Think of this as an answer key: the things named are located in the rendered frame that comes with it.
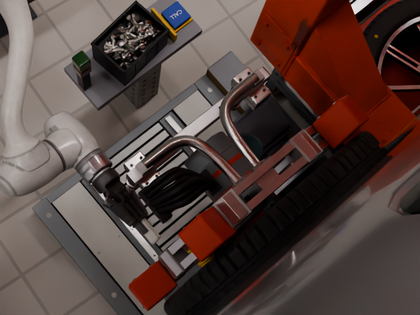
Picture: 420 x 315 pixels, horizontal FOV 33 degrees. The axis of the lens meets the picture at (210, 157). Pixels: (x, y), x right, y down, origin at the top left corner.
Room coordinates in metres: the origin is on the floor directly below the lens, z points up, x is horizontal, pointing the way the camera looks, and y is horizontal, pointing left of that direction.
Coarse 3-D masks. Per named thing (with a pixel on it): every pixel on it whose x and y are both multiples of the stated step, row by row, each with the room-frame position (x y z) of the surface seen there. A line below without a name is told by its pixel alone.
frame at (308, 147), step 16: (288, 144) 0.52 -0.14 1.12; (304, 144) 0.53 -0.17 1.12; (320, 144) 0.56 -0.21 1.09; (272, 160) 0.47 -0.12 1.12; (288, 160) 0.62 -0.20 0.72; (304, 160) 0.50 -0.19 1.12; (256, 176) 0.42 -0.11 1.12; (288, 176) 0.45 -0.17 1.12; (240, 192) 0.38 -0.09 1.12; (272, 192) 0.41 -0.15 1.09; (224, 208) 0.34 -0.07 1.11; (240, 208) 0.35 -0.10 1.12; (176, 240) 0.25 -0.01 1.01; (160, 256) 0.21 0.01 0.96; (176, 256) 0.22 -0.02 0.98; (192, 256) 0.23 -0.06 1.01; (176, 272) 0.19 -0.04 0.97
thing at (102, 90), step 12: (168, 0) 1.04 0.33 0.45; (192, 24) 1.00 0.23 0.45; (168, 36) 0.93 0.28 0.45; (180, 36) 0.94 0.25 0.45; (192, 36) 0.96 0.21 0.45; (168, 48) 0.89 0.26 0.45; (180, 48) 0.91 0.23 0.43; (156, 60) 0.84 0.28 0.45; (72, 72) 0.68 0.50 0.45; (96, 72) 0.71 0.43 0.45; (108, 72) 0.73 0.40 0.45; (144, 72) 0.78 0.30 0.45; (96, 84) 0.68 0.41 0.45; (108, 84) 0.69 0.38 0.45; (120, 84) 0.71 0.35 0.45; (132, 84) 0.74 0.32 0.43; (96, 96) 0.64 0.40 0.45; (108, 96) 0.66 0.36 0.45; (96, 108) 0.61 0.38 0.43
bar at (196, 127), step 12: (264, 72) 0.71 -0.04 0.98; (240, 96) 0.63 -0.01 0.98; (216, 108) 0.58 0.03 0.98; (204, 120) 0.54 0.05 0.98; (216, 120) 0.56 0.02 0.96; (180, 132) 0.49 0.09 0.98; (192, 132) 0.50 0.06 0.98; (168, 156) 0.42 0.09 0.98; (156, 168) 0.39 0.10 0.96; (132, 180) 0.34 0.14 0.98
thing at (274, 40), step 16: (272, 0) 0.99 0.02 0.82; (288, 0) 0.97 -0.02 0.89; (304, 0) 0.95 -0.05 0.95; (320, 0) 0.94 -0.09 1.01; (336, 0) 0.98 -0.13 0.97; (272, 16) 0.98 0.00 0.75; (288, 16) 0.96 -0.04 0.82; (304, 16) 0.94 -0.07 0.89; (320, 16) 0.94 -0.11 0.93; (256, 32) 0.99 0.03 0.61; (272, 32) 0.97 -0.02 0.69; (288, 32) 0.95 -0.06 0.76; (304, 32) 0.93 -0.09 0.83; (272, 48) 0.96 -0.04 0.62; (288, 48) 0.93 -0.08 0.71; (272, 64) 0.95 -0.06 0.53; (288, 64) 0.93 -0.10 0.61
